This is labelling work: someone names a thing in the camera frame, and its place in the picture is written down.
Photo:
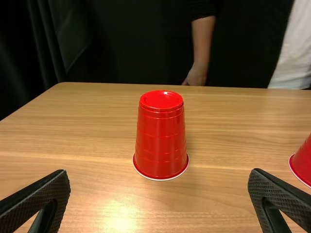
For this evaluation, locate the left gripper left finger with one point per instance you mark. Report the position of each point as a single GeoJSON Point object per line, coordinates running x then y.
{"type": "Point", "coordinates": [22, 206]}

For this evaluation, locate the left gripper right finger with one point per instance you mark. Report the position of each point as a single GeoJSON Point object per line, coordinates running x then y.
{"type": "Point", "coordinates": [281, 196]}

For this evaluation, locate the red cup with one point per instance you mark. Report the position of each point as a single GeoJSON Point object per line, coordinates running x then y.
{"type": "Point", "coordinates": [160, 140]}
{"type": "Point", "coordinates": [303, 162]}

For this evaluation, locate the person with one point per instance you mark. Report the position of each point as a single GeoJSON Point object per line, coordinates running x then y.
{"type": "Point", "coordinates": [296, 60]}

